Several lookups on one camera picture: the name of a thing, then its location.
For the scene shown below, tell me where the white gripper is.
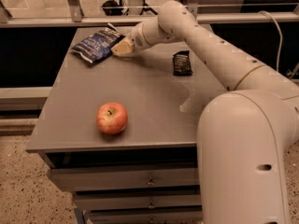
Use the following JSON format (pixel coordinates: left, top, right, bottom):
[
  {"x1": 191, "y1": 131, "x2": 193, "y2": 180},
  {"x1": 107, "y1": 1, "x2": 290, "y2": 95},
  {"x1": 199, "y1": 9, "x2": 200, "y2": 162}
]
[{"x1": 111, "y1": 22, "x2": 147, "y2": 56}]

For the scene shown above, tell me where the blue chip bag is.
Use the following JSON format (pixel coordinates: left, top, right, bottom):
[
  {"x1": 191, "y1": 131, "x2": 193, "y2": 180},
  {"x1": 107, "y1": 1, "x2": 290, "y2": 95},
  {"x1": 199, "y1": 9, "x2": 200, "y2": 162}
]
[{"x1": 71, "y1": 24, "x2": 124, "y2": 64}]

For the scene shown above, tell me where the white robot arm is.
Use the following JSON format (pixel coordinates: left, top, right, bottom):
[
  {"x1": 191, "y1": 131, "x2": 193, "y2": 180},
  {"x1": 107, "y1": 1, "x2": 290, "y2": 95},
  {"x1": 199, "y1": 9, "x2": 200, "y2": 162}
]
[{"x1": 112, "y1": 1, "x2": 299, "y2": 224}]

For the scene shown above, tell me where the black object behind railing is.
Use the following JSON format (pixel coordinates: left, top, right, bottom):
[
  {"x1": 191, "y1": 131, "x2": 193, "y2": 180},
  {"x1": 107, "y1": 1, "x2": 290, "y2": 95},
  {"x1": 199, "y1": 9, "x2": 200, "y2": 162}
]
[{"x1": 101, "y1": 0, "x2": 127, "y2": 16}]

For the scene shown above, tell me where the black snack bar wrapper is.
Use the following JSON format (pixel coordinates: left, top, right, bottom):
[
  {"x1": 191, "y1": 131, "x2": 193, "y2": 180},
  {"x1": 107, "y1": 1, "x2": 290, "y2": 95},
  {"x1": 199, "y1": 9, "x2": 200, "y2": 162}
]
[{"x1": 173, "y1": 50, "x2": 192, "y2": 76}]

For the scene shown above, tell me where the metal railing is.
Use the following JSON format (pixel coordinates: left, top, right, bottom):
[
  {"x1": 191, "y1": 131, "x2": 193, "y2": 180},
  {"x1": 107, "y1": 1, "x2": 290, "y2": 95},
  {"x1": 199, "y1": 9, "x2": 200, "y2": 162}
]
[{"x1": 0, "y1": 0, "x2": 299, "y2": 28}]

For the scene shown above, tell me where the red apple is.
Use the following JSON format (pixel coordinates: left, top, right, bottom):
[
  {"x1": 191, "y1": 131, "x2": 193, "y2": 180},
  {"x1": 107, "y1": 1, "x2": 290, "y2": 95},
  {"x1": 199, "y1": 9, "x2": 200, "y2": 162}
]
[{"x1": 96, "y1": 102, "x2": 128, "y2": 134}]

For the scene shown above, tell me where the grey drawer cabinet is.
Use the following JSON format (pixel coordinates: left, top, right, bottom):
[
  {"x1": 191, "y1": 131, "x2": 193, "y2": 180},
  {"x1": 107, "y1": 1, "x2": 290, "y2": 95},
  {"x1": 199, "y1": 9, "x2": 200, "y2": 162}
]
[{"x1": 25, "y1": 24, "x2": 228, "y2": 224}]

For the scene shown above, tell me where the top grey drawer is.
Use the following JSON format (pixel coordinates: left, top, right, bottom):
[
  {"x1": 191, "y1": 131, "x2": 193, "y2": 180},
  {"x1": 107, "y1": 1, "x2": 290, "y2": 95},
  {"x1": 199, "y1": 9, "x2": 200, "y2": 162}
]
[{"x1": 49, "y1": 168, "x2": 199, "y2": 192}]

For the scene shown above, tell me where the grey drawer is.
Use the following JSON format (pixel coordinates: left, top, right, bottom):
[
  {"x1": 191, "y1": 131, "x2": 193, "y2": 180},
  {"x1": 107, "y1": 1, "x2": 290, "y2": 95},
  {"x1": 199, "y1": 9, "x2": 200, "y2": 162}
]
[
  {"x1": 49, "y1": 168, "x2": 199, "y2": 192},
  {"x1": 89, "y1": 211, "x2": 202, "y2": 224},
  {"x1": 74, "y1": 194, "x2": 201, "y2": 210}
]

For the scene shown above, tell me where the middle grey drawer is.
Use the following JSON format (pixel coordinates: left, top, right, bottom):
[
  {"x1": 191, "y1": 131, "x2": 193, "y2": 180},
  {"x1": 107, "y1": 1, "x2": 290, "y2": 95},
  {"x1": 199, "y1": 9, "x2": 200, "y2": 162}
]
[{"x1": 74, "y1": 194, "x2": 201, "y2": 210}]

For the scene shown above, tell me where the bottom grey drawer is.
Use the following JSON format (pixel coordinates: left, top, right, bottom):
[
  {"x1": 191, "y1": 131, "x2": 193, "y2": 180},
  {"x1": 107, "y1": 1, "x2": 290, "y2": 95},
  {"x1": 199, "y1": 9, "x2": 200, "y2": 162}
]
[{"x1": 89, "y1": 211, "x2": 202, "y2": 224}]

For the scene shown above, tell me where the white cable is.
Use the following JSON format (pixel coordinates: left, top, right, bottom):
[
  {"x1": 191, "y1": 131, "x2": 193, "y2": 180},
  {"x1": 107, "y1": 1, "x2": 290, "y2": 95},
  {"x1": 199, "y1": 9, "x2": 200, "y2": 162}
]
[{"x1": 258, "y1": 10, "x2": 284, "y2": 73}]

